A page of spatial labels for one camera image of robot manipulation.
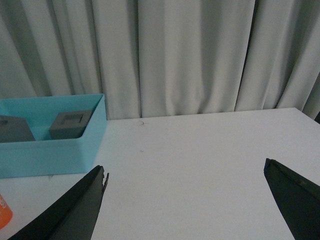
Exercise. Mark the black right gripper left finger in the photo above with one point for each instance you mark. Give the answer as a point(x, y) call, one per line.
point(74, 215)

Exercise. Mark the white pleated curtain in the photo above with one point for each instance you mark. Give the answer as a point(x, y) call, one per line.
point(153, 58)

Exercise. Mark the gray block with round hole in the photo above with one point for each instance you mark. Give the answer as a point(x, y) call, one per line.
point(14, 129)

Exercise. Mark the light blue plastic box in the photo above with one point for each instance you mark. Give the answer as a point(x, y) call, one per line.
point(47, 156)

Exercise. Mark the orange cylinder part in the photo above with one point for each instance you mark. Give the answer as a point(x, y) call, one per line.
point(6, 213)

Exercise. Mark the gray block with square hole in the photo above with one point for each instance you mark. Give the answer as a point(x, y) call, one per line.
point(70, 125)

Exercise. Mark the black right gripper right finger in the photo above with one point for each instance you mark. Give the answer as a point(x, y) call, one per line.
point(297, 198)

